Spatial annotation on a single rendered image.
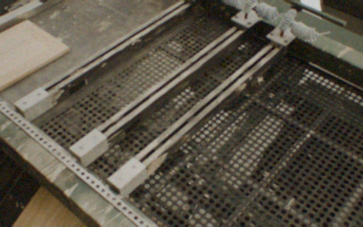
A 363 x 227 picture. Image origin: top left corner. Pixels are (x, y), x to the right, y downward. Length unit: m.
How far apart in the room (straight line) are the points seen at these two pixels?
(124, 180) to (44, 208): 0.47
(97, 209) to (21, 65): 0.85
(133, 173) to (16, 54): 0.89
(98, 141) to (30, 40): 0.76
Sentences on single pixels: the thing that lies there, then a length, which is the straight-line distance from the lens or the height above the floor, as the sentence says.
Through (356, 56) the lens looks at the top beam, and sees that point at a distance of 2.10.
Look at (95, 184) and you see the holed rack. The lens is 1.53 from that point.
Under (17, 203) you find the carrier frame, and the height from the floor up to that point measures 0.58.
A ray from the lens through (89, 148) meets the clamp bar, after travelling 1.61.
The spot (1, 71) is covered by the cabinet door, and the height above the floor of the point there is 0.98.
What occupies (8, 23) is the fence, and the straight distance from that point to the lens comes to 2.32.
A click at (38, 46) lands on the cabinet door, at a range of 2.16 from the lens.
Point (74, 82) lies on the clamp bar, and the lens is 1.88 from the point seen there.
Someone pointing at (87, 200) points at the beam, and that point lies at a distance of 1.51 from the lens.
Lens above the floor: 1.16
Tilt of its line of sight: 3 degrees up
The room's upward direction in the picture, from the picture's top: 35 degrees clockwise
